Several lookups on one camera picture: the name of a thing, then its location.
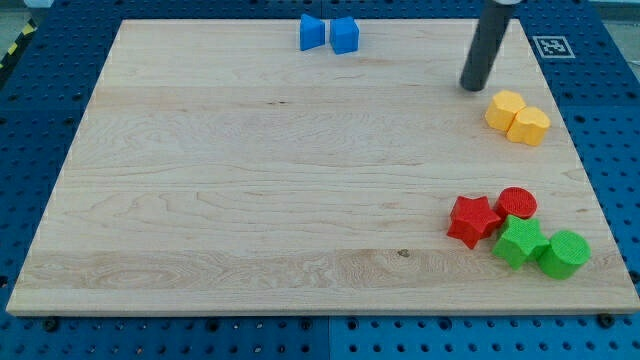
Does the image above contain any yellow hexagon block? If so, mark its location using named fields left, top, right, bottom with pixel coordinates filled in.
left=485, top=90, right=527, bottom=132

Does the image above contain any light wooden board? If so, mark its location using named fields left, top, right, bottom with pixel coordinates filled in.
left=7, top=19, right=639, bottom=317

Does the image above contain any blue trapezoid block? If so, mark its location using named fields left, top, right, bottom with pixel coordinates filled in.
left=299, top=14, right=325, bottom=51

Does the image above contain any blue cube block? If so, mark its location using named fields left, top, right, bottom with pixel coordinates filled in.
left=329, top=16, right=359, bottom=55

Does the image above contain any red star block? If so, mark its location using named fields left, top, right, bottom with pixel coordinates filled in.
left=446, top=196, right=501, bottom=249

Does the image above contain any red cylinder block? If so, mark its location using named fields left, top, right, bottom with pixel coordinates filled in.
left=494, top=187, right=538, bottom=219

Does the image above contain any green star block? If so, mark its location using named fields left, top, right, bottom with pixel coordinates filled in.
left=492, top=215, right=549, bottom=270

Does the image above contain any yellow heart block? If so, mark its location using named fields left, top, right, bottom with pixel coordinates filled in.
left=506, top=106, right=551, bottom=146

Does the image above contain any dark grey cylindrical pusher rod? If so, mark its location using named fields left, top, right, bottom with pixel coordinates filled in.
left=460, top=0, right=520, bottom=92

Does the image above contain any green cylinder block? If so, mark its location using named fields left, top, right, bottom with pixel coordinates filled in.
left=537, top=230, right=592, bottom=280

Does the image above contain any white fiducial marker tag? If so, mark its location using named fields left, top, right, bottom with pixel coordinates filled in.
left=533, top=35, right=575, bottom=59

